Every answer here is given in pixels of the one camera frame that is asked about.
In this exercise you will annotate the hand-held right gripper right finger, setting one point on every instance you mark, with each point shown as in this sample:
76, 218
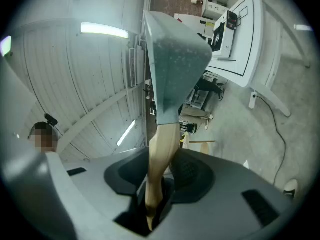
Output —
225, 196

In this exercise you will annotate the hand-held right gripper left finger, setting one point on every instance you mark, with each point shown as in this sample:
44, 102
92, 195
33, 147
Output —
100, 184

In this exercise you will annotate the white portable gas stove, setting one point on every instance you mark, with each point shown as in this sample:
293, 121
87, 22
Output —
225, 39

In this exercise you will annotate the long ceiling light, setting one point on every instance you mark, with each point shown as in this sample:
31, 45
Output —
103, 30
126, 132
5, 45

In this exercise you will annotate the wooden stool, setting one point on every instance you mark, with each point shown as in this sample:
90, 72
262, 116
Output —
200, 142

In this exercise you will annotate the white power strip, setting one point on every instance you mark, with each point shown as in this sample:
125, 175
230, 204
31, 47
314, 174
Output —
253, 99

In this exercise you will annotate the white ceiling air conditioner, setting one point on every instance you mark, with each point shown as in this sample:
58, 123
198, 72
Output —
133, 66

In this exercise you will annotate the white table with black lines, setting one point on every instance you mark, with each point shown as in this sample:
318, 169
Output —
250, 46

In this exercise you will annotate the black head camera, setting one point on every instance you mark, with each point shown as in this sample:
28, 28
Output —
51, 119

